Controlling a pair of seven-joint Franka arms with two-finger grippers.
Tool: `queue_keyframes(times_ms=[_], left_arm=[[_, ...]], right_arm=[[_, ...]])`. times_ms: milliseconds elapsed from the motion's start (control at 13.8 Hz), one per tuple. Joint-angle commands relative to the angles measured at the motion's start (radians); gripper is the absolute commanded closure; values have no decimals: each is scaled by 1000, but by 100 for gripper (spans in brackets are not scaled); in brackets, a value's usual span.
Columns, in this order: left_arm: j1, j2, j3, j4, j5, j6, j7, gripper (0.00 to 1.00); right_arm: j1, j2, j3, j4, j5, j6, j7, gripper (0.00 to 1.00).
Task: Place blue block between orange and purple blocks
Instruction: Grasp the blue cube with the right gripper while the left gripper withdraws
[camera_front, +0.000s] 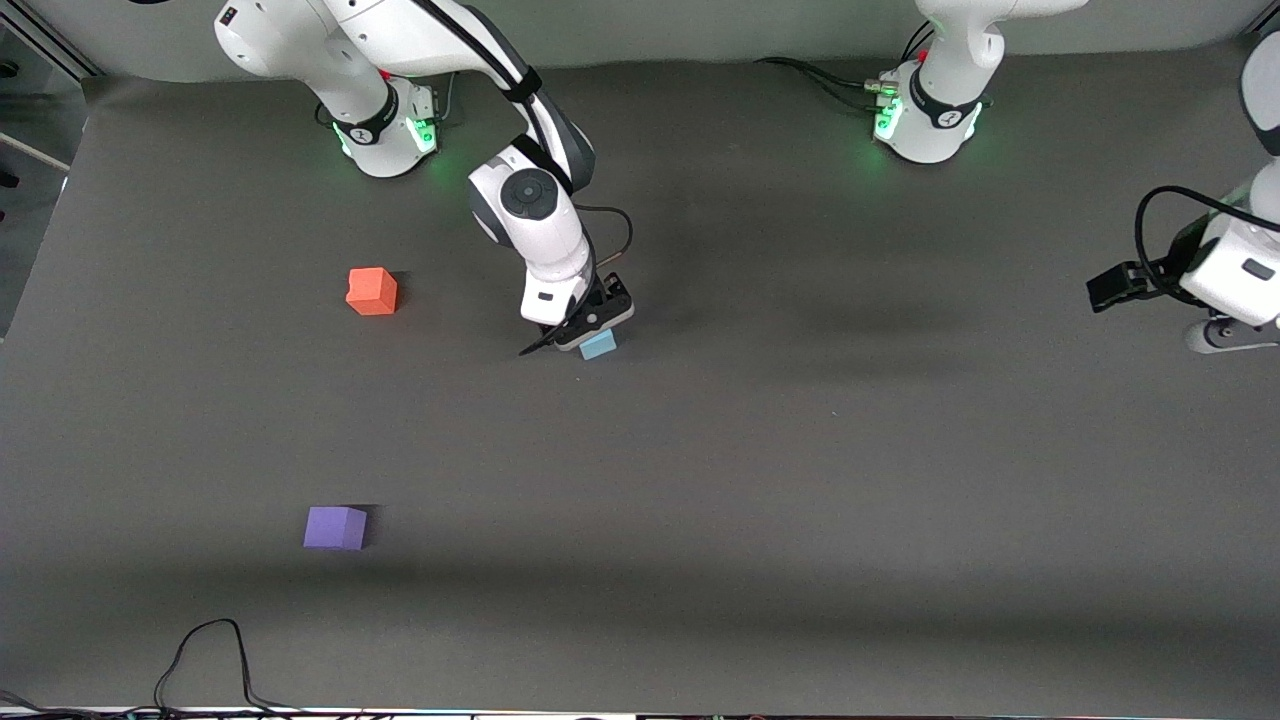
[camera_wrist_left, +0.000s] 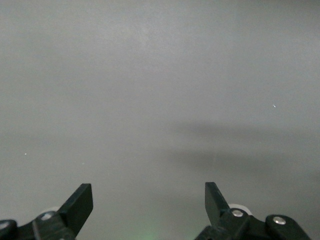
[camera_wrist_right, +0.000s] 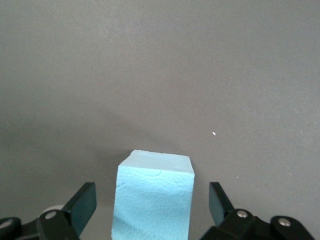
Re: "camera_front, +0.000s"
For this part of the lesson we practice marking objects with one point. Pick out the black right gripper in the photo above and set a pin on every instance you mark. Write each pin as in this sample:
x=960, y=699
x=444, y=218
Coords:
x=610, y=297

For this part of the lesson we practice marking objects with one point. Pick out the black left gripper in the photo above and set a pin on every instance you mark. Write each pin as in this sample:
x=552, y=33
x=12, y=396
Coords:
x=1166, y=263

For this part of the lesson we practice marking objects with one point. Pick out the light blue foam block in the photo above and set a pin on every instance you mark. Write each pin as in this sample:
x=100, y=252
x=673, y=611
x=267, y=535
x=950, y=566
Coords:
x=599, y=347

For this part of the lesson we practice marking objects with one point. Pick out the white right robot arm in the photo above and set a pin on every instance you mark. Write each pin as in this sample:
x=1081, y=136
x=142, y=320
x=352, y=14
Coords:
x=540, y=230

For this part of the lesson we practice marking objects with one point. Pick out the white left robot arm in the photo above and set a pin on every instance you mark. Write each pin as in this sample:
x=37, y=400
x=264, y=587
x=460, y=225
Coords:
x=940, y=120

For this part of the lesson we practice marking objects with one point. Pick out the orange foam block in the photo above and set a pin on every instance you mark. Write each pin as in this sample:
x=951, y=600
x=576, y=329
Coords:
x=371, y=292

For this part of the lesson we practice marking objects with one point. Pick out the purple foam block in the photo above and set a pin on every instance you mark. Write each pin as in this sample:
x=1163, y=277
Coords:
x=334, y=528

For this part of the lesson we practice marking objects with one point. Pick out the pale thin bar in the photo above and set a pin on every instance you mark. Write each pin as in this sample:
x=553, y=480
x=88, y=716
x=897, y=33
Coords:
x=35, y=152

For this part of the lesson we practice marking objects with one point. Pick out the aluminium frame rail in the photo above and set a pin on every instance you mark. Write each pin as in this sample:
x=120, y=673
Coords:
x=50, y=50

